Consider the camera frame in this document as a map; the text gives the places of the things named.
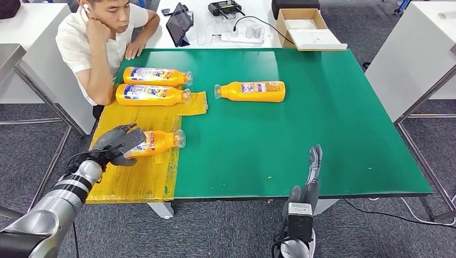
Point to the person's left hand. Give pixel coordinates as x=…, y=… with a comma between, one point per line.
x=134, y=50

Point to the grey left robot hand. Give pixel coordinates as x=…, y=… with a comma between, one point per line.
x=119, y=140

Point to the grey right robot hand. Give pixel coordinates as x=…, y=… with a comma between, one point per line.
x=311, y=194

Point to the person's right hand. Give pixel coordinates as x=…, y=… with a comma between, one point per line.
x=98, y=31

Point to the orange detergent bottle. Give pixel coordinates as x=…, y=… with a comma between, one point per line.
x=176, y=78
x=160, y=142
x=172, y=98
x=231, y=92

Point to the person's left forearm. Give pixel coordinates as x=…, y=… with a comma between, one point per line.
x=149, y=31

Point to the person's right forearm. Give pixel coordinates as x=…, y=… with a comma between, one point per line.
x=99, y=74

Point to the white table foot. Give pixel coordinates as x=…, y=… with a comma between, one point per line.
x=329, y=206
x=160, y=210

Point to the person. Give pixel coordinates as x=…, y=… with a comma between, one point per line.
x=75, y=46

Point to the black phone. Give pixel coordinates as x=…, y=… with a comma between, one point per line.
x=166, y=11

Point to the black tablet with stand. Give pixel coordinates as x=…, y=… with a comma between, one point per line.
x=178, y=25

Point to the white side table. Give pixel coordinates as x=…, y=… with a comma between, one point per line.
x=409, y=53
x=42, y=55

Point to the black bag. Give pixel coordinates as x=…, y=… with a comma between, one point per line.
x=8, y=8

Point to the steel table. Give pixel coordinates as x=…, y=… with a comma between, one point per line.
x=9, y=58

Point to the black remote controller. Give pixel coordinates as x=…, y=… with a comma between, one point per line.
x=224, y=8

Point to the white power strip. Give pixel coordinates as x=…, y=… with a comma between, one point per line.
x=240, y=38

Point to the white charger plug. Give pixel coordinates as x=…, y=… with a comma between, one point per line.
x=257, y=31
x=249, y=32

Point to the white desk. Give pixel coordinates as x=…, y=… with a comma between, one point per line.
x=262, y=9

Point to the white flat box lid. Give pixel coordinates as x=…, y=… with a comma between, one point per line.
x=318, y=40

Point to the white foam insert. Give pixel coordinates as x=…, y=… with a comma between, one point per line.
x=300, y=24

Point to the open cardboard box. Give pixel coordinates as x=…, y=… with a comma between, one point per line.
x=300, y=12

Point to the blue metal rack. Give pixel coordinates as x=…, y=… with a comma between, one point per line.
x=403, y=5

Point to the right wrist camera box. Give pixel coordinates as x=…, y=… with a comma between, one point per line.
x=300, y=222

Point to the steel table frame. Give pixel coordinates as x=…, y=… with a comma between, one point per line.
x=425, y=95

